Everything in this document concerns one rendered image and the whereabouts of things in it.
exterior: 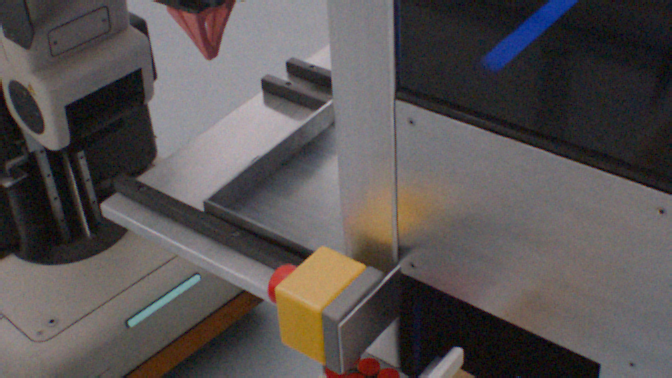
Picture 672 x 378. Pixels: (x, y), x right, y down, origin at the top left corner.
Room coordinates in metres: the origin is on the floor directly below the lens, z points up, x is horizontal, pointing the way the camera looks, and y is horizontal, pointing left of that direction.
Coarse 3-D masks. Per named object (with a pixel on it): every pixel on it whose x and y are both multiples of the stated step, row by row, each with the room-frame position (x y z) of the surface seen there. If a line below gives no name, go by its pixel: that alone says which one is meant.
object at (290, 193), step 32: (320, 128) 1.08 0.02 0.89; (256, 160) 0.98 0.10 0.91; (288, 160) 1.02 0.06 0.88; (320, 160) 1.01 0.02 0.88; (224, 192) 0.93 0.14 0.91; (256, 192) 0.95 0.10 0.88; (288, 192) 0.95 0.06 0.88; (320, 192) 0.95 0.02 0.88; (256, 224) 0.85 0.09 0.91; (288, 224) 0.89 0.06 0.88; (320, 224) 0.88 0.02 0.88
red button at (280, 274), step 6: (288, 264) 0.67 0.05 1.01; (276, 270) 0.66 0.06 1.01; (282, 270) 0.66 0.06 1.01; (288, 270) 0.66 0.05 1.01; (276, 276) 0.66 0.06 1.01; (282, 276) 0.66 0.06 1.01; (270, 282) 0.65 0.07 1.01; (276, 282) 0.65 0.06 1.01; (270, 288) 0.65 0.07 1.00; (270, 294) 0.65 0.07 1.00
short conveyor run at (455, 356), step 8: (456, 352) 0.59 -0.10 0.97; (432, 360) 0.61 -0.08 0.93; (440, 360) 0.61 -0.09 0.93; (448, 360) 0.58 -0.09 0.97; (456, 360) 0.58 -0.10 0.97; (432, 368) 0.60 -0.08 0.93; (440, 368) 0.57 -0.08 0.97; (448, 368) 0.57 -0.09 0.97; (456, 368) 0.58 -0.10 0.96; (424, 376) 0.59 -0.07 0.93; (432, 376) 0.56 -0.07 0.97; (440, 376) 0.56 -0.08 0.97; (448, 376) 0.57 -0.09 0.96; (456, 376) 0.59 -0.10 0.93; (464, 376) 0.59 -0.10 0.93; (472, 376) 0.59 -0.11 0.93
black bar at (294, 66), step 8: (288, 64) 1.24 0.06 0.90; (296, 64) 1.23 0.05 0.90; (304, 64) 1.23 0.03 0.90; (312, 64) 1.23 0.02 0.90; (288, 72) 1.24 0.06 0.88; (296, 72) 1.23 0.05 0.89; (304, 72) 1.22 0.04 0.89; (312, 72) 1.21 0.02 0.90; (320, 72) 1.20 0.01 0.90; (328, 72) 1.20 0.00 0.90; (312, 80) 1.21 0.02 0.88; (320, 80) 1.20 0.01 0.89; (328, 80) 1.19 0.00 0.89
